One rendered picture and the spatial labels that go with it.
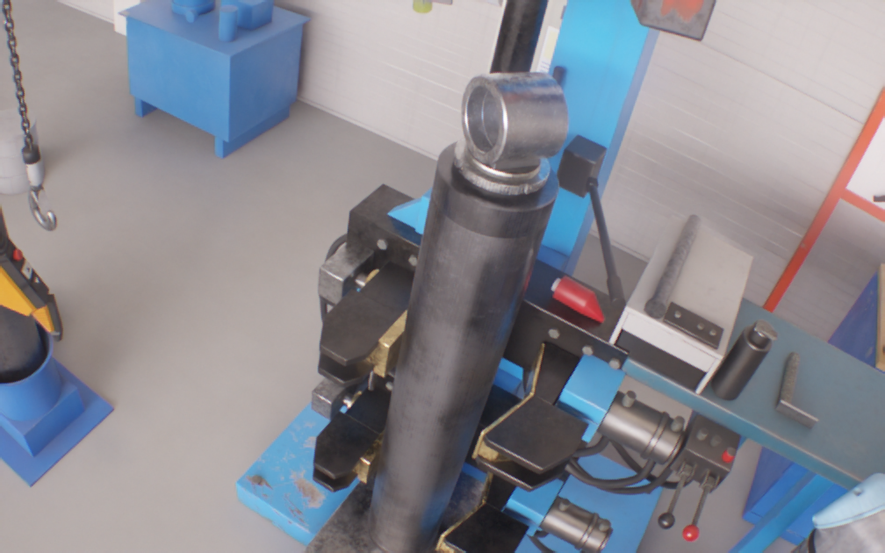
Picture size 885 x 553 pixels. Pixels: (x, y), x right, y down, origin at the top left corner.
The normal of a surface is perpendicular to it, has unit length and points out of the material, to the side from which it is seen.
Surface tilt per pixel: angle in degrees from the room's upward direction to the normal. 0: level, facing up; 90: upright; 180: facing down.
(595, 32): 90
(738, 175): 90
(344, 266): 0
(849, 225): 90
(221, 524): 0
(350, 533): 0
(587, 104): 90
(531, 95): 31
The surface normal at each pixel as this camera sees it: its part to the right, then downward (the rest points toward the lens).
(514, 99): 0.38, -0.18
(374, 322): 0.17, -0.72
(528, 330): -0.48, 0.54
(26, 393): 0.56, 0.63
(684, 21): -0.07, 0.68
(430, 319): -0.66, 0.42
